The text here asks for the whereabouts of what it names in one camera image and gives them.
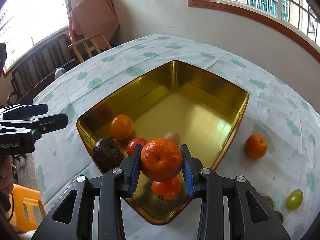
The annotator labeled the dark smooth passion fruit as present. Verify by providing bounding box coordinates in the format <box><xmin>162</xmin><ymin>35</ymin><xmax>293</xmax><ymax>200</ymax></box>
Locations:
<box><xmin>93</xmin><ymin>137</ymin><xmax>122</xmax><ymax>174</ymax></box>

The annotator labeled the red tomato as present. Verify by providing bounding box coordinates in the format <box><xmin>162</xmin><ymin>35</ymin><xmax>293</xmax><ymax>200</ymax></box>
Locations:
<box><xmin>126</xmin><ymin>138</ymin><xmax>148</xmax><ymax>156</ymax></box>
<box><xmin>151</xmin><ymin>175</ymin><xmax>181</xmax><ymax>201</ymax></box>

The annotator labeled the large mandarin orange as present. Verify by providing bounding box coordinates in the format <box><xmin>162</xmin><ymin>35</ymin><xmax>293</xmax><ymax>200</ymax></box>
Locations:
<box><xmin>140</xmin><ymin>139</ymin><xmax>183</xmax><ymax>181</ymax></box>

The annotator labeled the orange yellow tomato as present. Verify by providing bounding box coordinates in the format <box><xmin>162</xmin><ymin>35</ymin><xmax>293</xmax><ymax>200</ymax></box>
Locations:
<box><xmin>109</xmin><ymin>114</ymin><xmax>133</xmax><ymax>140</ymax></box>

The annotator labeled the small mandarin orange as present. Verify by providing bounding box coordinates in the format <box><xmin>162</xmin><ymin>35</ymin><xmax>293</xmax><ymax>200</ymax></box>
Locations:
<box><xmin>245</xmin><ymin>133</ymin><xmax>268</xmax><ymax>159</ymax></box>

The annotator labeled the dark wrinkled passion fruit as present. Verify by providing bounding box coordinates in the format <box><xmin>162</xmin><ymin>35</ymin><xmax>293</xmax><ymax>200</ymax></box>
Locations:
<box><xmin>262</xmin><ymin>196</ymin><xmax>275</xmax><ymax>211</ymax></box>

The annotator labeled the dark cracked passion fruit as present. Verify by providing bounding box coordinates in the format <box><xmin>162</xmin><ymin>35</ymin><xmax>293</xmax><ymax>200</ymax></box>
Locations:
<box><xmin>274</xmin><ymin>211</ymin><xmax>284</xmax><ymax>223</ymax></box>

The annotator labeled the green tomato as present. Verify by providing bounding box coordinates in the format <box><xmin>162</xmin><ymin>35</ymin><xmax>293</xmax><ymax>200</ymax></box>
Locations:
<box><xmin>285</xmin><ymin>189</ymin><xmax>303</xmax><ymax>210</ymax></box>

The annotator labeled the person's left hand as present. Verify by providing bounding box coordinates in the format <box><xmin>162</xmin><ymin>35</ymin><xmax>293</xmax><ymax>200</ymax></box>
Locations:
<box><xmin>0</xmin><ymin>156</ymin><xmax>13</xmax><ymax>195</ymax></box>

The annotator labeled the dark wooden bench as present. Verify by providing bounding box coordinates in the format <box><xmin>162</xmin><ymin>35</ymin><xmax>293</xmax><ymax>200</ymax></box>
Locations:
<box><xmin>7</xmin><ymin>34</ymin><xmax>79</xmax><ymax>105</ymax></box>

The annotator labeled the blue white ball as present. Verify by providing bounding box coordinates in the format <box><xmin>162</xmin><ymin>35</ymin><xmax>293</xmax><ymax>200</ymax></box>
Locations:
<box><xmin>54</xmin><ymin>68</ymin><xmax>67</xmax><ymax>80</ymax></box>

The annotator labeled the yellow plastic stool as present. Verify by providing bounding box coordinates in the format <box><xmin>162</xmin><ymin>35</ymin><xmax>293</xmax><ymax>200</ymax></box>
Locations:
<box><xmin>9</xmin><ymin>184</ymin><xmax>46</xmax><ymax>232</ymax></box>

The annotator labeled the cloud print tablecloth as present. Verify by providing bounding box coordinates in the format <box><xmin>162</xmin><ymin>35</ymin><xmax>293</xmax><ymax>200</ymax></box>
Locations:
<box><xmin>33</xmin><ymin>35</ymin><xmax>319</xmax><ymax>239</ymax></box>

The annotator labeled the red gold toffee tin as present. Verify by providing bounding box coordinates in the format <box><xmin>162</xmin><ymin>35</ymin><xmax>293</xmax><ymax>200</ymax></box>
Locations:
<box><xmin>75</xmin><ymin>60</ymin><xmax>250</xmax><ymax>226</ymax></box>

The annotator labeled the wooden chair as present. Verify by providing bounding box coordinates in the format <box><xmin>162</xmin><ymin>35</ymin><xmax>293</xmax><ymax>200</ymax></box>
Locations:
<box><xmin>68</xmin><ymin>31</ymin><xmax>112</xmax><ymax>63</ymax></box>

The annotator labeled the side window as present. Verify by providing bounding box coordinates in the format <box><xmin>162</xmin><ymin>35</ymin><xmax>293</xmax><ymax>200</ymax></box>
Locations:
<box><xmin>1</xmin><ymin>0</ymin><xmax>68</xmax><ymax>73</ymax></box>

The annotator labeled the pink cloth on chair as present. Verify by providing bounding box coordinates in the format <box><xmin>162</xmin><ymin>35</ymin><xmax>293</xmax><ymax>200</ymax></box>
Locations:
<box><xmin>68</xmin><ymin>0</ymin><xmax>119</xmax><ymax>43</ymax></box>

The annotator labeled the wooden framed window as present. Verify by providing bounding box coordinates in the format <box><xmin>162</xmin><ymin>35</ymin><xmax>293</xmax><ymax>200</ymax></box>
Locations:
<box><xmin>188</xmin><ymin>0</ymin><xmax>319</xmax><ymax>61</ymax></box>

